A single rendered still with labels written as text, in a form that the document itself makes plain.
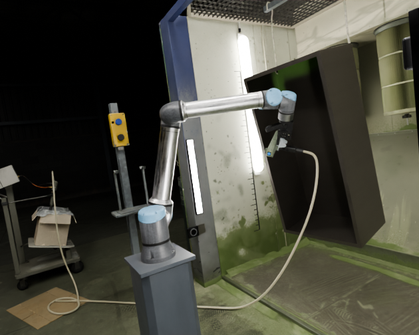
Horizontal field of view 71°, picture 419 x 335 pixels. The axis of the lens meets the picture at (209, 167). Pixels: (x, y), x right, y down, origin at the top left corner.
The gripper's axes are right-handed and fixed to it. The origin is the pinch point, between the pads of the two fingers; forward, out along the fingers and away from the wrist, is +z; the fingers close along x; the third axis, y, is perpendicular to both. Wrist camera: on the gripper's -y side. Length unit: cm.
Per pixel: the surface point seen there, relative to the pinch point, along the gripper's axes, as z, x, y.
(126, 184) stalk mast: 48, -18, -113
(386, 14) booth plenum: -68, 118, 55
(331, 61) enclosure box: -54, 10, 21
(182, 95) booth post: -12, 38, -86
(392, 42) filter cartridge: -49, 114, 64
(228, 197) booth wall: 73, 27, -40
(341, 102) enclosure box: -32.4, 6.4, 31.4
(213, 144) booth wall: 30, 40, -59
